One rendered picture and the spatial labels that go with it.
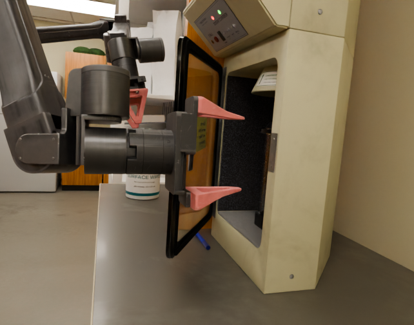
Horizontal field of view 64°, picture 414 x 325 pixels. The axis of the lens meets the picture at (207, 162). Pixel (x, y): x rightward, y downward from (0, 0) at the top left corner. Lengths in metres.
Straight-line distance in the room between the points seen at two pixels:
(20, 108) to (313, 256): 0.54
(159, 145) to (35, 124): 0.14
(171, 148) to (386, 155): 0.71
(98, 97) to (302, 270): 0.48
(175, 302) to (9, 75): 0.42
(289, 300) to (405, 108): 0.57
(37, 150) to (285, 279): 0.48
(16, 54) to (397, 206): 0.88
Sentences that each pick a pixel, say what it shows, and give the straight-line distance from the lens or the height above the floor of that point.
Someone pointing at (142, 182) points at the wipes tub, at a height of 1.01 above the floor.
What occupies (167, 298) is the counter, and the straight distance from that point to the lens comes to 0.62.
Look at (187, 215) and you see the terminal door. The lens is 0.70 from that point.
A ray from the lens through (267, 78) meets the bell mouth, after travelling 0.71.
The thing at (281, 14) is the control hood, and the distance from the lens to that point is 0.61.
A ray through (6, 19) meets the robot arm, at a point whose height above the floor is 1.35.
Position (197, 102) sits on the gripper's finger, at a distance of 0.41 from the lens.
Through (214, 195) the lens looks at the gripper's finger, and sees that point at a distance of 0.43.
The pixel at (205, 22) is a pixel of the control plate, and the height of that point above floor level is 1.46.
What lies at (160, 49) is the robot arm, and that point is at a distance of 0.84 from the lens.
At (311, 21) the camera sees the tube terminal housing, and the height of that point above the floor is 1.43.
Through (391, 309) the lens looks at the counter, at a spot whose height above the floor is 0.94.
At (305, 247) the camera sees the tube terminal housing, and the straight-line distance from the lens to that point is 0.67.
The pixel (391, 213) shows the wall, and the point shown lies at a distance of 1.00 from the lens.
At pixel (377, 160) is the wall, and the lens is 1.03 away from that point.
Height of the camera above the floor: 1.25
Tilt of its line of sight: 7 degrees down
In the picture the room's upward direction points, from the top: 4 degrees clockwise
